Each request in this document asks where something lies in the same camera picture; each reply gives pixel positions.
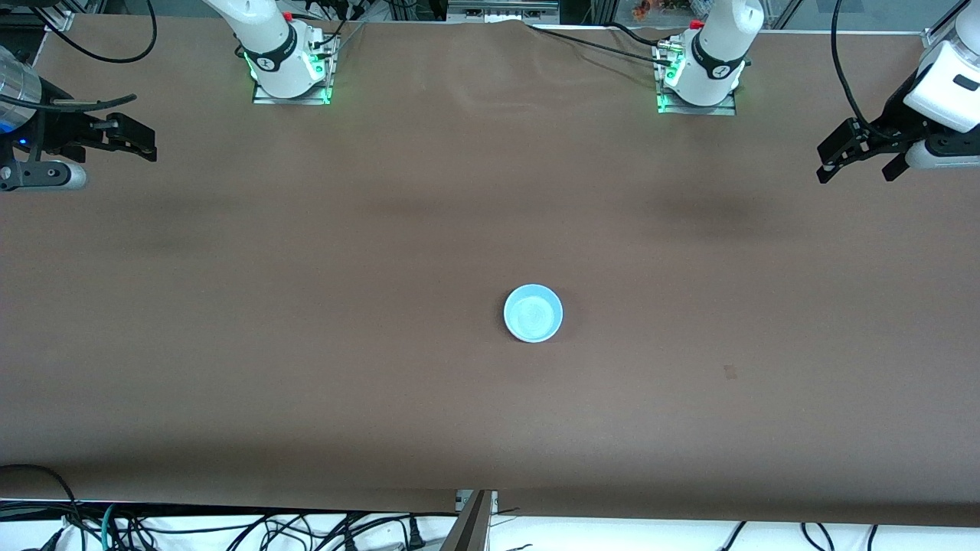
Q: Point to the light blue bowl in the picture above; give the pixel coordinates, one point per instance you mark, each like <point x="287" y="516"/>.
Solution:
<point x="533" y="312"/>

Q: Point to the brown table cover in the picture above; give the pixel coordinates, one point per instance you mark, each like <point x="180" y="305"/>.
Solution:
<point x="383" y="191"/>

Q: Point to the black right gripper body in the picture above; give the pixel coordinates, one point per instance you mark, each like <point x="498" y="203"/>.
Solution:
<point x="55" y="132"/>

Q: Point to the small metal bracket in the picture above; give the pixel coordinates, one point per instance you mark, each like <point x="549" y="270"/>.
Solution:
<point x="462" y="497"/>

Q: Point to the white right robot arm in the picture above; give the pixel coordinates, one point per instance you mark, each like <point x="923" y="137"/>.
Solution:
<point x="260" y="30"/>

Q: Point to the aluminium frame rail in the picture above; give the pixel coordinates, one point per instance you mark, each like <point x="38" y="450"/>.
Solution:
<point x="501" y="8"/>

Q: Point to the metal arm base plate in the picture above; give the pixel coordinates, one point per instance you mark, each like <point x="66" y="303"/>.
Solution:
<point x="291" y="100"/>
<point x="697" y="110"/>

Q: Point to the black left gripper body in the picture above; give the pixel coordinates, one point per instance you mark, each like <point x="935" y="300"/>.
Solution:
<point x="890" y="124"/>

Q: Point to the aluminium corner bracket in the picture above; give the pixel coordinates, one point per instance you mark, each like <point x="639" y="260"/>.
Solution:
<point x="57" y="19"/>
<point x="930" y="36"/>

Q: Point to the black power plug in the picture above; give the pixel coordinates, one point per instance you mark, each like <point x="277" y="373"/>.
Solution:
<point x="415" y="533"/>

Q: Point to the orange background object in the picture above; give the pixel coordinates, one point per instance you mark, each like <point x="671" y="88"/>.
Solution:
<point x="647" y="8"/>

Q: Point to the dark brown wooden beam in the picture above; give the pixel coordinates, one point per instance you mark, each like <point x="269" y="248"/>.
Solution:
<point x="467" y="528"/>

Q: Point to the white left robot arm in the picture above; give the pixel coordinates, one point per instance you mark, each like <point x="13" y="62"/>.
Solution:
<point x="720" y="46"/>

